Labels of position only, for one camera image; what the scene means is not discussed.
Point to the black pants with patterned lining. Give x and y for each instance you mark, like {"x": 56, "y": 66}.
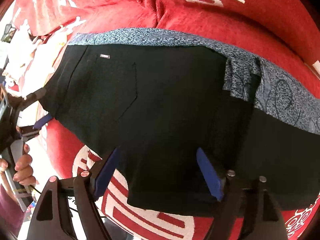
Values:
{"x": 183, "y": 110}

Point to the white cloth on sofa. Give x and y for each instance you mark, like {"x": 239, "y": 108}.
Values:
{"x": 32, "y": 60}

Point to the person's left hand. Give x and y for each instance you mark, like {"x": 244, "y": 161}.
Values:
{"x": 24, "y": 171}

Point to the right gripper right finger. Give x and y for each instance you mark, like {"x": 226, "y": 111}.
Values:
{"x": 262, "y": 218}

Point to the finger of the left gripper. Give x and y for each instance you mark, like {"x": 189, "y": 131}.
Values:
{"x": 37, "y": 97}
{"x": 33, "y": 130}

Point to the red sofa with white characters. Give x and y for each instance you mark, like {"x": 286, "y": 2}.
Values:
{"x": 281, "y": 31}

